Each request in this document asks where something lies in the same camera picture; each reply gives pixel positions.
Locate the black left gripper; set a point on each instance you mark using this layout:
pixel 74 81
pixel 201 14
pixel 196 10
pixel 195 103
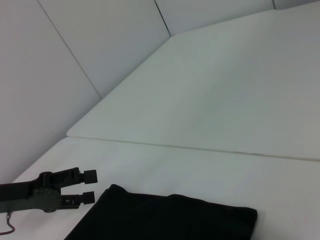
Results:
pixel 27 195

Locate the black t-shirt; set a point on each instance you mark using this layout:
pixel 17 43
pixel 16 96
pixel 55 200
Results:
pixel 162 217

